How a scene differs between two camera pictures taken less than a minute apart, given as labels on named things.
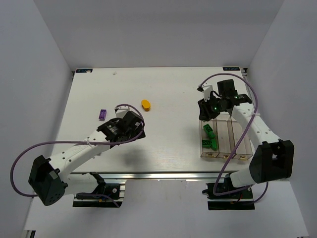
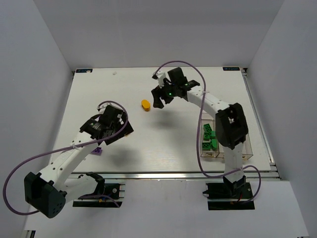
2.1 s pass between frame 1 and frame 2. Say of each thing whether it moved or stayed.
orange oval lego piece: stayed
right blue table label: stayed
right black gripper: moved
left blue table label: stayed
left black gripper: moved
